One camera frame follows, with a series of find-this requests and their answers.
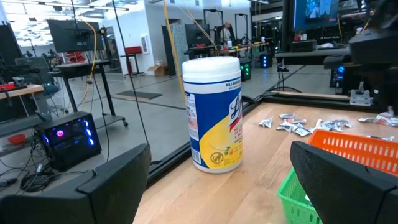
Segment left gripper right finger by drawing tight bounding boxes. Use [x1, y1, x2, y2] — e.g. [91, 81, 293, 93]
[289, 141, 398, 224]

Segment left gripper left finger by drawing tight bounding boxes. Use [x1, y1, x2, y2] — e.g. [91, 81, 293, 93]
[0, 142, 152, 224]

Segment orange plastic basket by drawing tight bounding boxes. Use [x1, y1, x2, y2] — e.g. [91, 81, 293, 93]
[307, 129, 398, 177]

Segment green plastic basket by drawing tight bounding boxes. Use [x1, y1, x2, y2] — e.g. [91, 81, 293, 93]
[277, 167, 324, 224]

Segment computer tower coloured lights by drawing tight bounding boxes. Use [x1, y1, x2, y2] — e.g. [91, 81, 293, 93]
[34, 111, 103, 172]

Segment red bowl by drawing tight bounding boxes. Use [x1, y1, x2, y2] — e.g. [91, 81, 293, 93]
[7, 133, 27, 147]

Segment dark floor mat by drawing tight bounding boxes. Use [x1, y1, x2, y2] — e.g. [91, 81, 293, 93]
[116, 90, 164, 101]

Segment computer tower blue lights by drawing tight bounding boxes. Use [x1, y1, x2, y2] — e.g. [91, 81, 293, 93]
[260, 53, 273, 70]
[328, 64, 346, 89]

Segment wooden desk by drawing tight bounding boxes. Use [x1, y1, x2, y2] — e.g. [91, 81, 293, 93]
[0, 83, 45, 101]

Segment black desk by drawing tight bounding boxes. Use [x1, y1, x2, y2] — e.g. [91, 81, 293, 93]
[275, 47, 353, 67]

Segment Lysol wipes canister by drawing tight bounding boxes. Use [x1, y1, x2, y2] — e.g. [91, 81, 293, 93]
[182, 55, 244, 174]

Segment cardboard box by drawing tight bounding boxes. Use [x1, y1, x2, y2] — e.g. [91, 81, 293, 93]
[146, 64, 170, 77]

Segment small black stand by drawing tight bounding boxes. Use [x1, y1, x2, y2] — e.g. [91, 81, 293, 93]
[120, 53, 145, 78]

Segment red box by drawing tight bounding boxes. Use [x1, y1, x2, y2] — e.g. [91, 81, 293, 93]
[124, 45, 144, 55]

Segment computer tower green lights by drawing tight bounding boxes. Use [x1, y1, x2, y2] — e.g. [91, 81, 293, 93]
[239, 60, 253, 83]

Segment black rolling monitor stand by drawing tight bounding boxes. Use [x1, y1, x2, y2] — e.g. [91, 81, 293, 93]
[46, 19, 129, 128]

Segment wooden workbench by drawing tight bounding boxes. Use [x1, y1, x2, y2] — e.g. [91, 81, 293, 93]
[185, 42, 271, 62]

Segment grey partition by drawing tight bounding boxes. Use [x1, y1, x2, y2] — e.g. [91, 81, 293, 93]
[161, 23, 189, 77]

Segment large display screen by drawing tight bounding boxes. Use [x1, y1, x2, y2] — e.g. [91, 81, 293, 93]
[293, 0, 340, 31]

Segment black monitor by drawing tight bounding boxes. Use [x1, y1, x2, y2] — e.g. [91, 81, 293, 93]
[185, 23, 213, 47]

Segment person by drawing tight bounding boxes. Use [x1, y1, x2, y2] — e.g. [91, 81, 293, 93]
[222, 21, 233, 45]

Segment black floor cable bundle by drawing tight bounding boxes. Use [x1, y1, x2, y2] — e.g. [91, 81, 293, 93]
[0, 161, 90, 194]

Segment black aluminium table frame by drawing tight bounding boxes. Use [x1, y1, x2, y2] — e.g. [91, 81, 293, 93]
[146, 91, 398, 187]

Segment silver mounting bracket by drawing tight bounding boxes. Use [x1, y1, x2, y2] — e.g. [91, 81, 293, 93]
[349, 81, 372, 107]

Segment thin black hanging cable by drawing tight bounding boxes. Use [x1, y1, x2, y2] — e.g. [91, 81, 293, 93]
[111, 0, 150, 144]

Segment thin yellow cable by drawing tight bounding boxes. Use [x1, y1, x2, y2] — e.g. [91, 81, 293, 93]
[80, 19, 98, 110]

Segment white wall panel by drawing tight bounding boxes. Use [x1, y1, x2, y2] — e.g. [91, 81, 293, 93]
[140, 34, 150, 55]

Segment yellow hanging cable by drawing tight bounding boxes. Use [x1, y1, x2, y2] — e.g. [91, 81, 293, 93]
[162, 0, 188, 106]

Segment black metal rack frame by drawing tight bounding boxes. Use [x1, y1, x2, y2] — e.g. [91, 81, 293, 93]
[203, 8, 225, 47]

